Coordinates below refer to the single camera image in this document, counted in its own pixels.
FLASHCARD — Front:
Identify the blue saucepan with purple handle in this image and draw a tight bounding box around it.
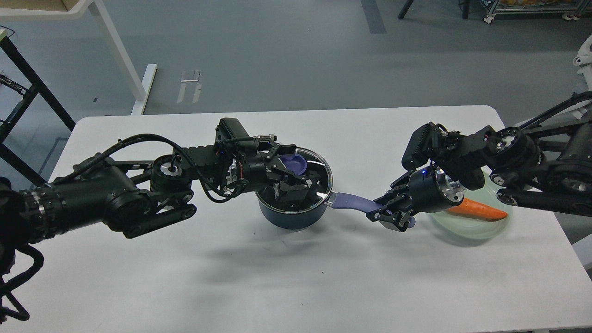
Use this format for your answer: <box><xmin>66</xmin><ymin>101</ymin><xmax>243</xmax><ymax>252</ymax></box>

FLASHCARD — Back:
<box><xmin>256</xmin><ymin>148</ymin><xmax>381</xmax><ymax>230</ymax></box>

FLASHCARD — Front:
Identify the white table frame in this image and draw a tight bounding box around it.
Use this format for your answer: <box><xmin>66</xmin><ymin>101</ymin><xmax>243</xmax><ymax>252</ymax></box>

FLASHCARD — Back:
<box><xmin>0</xmin><ymin>0</ymin><xmax>158</xmax><ymax>116</ymax></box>

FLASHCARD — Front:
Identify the pale green plate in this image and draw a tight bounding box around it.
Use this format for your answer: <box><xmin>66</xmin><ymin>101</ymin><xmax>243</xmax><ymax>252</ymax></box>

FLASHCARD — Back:
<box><xmin>431</xmin><ymin>177</ymin><xmax>512</xmax><ymax>241</ymax></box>

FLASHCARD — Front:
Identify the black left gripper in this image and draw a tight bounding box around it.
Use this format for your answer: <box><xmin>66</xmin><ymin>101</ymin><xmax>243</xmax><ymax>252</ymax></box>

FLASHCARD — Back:
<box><xmin>231</xmin><ymin>139</ymin><xmax>320</xmax><ymax>209</ymax></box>

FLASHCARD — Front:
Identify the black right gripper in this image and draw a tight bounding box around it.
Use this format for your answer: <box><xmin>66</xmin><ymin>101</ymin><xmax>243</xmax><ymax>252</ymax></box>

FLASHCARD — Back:
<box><xmin>368</xmin><ymin>166</ymin><xmax>465</xmax><ymax>232</ymax></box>

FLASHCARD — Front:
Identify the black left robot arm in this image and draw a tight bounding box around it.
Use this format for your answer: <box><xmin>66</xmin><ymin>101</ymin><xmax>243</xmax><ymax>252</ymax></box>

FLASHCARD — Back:
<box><xmin>1</xmin><ymin>134</ymin><xmax>321</xmax><ymax>321</ymax></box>

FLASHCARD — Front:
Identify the orange toy carrot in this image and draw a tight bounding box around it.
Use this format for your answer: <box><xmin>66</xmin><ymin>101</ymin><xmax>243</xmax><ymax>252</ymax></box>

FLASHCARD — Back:
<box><xmin>446</xmin><ymin>198</ymin><xmax>509</xmax><ymax>222</ymax></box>

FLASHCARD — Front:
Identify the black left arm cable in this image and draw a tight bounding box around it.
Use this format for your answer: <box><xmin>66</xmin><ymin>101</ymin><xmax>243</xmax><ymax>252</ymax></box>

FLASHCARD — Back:
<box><xmin>49</xmin><ymin>133</ymin><xmax>250</xmax><ymax>204</ymax></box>

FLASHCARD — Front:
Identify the black metal rack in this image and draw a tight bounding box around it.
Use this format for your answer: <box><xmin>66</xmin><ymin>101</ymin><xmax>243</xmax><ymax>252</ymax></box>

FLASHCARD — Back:
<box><xmin>0</xmin><ymin>28</ymin><xmax>76</xmax><ymax>186</ymax></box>

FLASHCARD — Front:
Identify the white stand frame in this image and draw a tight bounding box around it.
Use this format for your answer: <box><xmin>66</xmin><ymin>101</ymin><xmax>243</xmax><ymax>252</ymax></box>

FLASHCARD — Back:
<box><xmin>569</xmin><ymin>35</ymin><xmax>592</xmax><ymax>119</ymax></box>

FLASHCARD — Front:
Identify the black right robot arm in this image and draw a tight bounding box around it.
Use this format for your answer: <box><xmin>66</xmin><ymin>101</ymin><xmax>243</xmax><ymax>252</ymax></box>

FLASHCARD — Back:
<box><xmin>366</xmin><ymin>91</ymin><xmax>592</xmax><ymax>232</ymax></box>

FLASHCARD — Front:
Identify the metal trolley base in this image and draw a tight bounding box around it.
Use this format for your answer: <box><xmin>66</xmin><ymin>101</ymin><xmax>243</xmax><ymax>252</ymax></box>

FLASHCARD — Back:
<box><xmin>482</xmin><ymin>0</ymin><xmax>591</xmax><ymax>25</ymax></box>

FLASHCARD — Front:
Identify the glass lid with purple knob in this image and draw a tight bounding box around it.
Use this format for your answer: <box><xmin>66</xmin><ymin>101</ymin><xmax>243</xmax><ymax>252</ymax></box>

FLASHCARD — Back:
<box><xmin>256</xmin><ymin>147</ymin><xmax>333</xmax><ymax>216</ymax></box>

